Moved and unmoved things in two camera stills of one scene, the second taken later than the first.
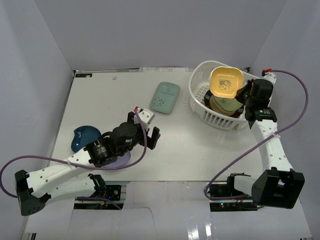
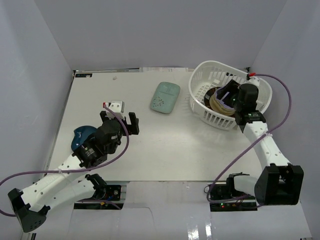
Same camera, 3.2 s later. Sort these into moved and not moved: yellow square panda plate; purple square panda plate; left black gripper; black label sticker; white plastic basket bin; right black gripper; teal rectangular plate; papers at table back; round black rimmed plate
Moved: left black gripper; yellow square panda plate; purple square panda plate; right black gripper
Not moved: white plastic basket bin; papers at table back; round black rimmed plate; black label sticker; teal rectangular plate
